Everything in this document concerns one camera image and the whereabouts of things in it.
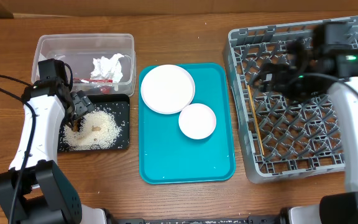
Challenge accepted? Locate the peanut in shell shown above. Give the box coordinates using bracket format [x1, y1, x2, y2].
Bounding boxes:
[91, 126, 101, 131]

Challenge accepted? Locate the black tray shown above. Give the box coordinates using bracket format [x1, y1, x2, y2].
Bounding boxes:
[58, 94, 130, 152]

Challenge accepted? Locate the clear plastic bin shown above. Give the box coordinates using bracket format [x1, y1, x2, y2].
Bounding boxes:
[31, 34, 136, 96]

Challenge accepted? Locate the brown food scrap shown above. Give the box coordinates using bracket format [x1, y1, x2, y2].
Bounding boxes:
[71, 121, 79, 132]

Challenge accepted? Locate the grey dishwasher rack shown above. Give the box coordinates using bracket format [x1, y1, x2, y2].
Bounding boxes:
[223, 16, 358, 184]

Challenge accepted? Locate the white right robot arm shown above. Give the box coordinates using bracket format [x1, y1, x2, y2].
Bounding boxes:
[250, 50, 358, 223]

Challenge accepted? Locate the large white plate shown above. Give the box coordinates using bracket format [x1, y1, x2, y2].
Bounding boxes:
[140, 65, 196, 114]

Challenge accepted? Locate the teal serving tray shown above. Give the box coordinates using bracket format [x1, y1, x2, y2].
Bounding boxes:
[138, 63, 236, 184]

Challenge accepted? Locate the white tissue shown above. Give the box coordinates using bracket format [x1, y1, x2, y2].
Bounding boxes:
[91, 54, 124, 83]

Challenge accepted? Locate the red snack wrapper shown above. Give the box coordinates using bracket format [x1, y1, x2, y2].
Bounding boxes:
[73, 78, 114, 95]

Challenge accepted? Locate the cooked rice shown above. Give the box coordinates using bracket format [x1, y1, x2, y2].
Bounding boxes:
[62, 111, 123, 151]

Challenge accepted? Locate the pink bowl with rice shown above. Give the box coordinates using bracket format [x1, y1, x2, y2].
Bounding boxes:
[178, 103, 217, 140]

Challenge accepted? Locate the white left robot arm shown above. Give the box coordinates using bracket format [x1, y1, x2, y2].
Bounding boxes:
[0, 86, 106, 223]

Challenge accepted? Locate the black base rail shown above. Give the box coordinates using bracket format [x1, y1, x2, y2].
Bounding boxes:
[108, 214, 290, 224]

